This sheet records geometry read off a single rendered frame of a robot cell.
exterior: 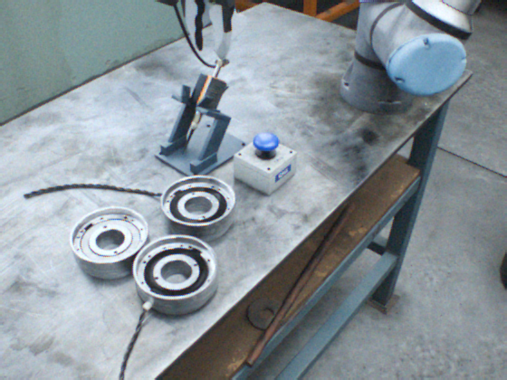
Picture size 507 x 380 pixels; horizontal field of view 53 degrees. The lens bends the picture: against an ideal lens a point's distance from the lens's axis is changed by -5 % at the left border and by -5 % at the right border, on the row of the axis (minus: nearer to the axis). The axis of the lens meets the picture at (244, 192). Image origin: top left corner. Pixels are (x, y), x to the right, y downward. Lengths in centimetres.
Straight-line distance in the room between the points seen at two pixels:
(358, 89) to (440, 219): 112
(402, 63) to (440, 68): 6
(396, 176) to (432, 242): 70
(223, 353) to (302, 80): 57
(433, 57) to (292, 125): 29
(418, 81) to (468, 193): 140
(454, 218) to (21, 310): 169
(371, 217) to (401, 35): 46
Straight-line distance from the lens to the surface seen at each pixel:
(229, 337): 94
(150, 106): 104
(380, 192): 124
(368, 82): 102
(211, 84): 83
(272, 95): 106
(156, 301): 64
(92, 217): 75
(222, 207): 75
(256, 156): 81
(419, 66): 85
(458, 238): 202
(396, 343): 165
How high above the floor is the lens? 133
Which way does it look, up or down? 41 degrees down
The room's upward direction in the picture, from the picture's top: 1 degrees clockwise
